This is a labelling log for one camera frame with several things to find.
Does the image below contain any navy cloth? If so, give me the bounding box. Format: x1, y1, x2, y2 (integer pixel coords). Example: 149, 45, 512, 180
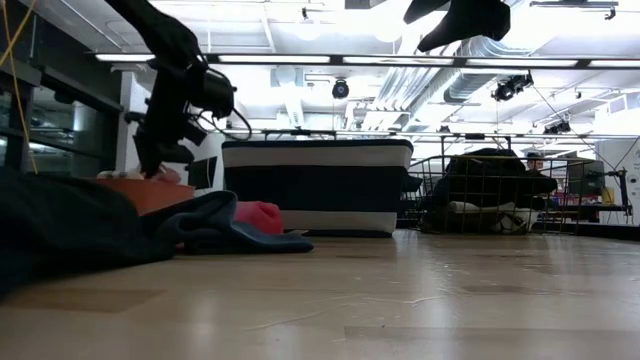
142, 189, 315, 256

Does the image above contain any black ceiling track light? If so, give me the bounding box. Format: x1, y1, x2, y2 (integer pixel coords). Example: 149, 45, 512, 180
543, 120, 572, 136
490, 72, 535, 103

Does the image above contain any red cloth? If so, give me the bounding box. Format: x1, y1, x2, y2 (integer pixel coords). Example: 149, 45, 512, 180
233, 200, 285, 236

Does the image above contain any metal wire basket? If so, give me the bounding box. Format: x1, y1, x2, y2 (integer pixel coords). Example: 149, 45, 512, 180
407, 154, 596, 236

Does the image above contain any black t-shirt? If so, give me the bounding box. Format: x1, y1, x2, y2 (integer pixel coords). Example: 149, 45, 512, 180
0, 167, 176, 296

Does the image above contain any orange plastic basket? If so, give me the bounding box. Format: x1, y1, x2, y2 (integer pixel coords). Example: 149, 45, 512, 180
94, 177, 196, 216

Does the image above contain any overhead light bar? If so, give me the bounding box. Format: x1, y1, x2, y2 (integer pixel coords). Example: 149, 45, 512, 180
94, 52, 640, 71

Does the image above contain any person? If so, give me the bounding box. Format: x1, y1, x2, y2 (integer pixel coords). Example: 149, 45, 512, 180
522, 151, 560, 211

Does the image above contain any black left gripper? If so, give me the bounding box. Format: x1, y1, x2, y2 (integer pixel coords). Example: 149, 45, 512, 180
133, 57, 236, 180

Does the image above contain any black computer monitor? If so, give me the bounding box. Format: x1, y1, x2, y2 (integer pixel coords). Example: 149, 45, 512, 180
187, 155, 220, 190

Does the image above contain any blue fabric storage bin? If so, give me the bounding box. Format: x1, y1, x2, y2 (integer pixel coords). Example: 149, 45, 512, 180
221, 138, 424, 239

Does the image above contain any yellow extension cord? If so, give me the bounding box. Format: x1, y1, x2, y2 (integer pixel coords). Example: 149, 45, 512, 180
0, 0, 40, 176

